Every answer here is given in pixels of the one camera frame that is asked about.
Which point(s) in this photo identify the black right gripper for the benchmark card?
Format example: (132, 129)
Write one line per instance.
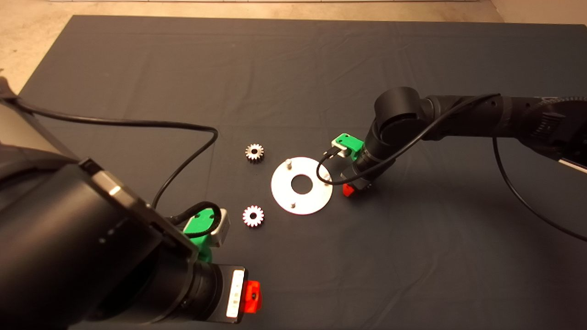
(362, 176)

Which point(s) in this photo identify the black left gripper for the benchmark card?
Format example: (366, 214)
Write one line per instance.
(220, 293)

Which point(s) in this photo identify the small steel planetary gear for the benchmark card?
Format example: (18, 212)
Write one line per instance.
(254, 152)
(253, 216)

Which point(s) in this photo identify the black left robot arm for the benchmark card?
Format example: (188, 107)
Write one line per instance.
(69, 238)

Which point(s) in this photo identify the round metal carrier plate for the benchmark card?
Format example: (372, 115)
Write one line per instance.
(284, 192)

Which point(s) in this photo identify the dark grey table cloth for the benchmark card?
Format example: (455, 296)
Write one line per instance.
(412, 275)

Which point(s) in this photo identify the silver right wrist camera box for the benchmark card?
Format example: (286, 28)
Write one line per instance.
(340, 149)

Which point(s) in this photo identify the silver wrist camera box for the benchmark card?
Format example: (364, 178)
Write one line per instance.
(340, 149)
(222, 227)

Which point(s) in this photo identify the green right camera mount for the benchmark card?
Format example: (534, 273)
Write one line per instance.
(353, 144)

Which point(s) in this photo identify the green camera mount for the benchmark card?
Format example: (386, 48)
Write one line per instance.
(353, 144)
(202, 250)

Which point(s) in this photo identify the green left camera mount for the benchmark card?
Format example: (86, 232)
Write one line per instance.
(202, 250)

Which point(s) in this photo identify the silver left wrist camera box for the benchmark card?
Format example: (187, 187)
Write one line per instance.
(222, 227)

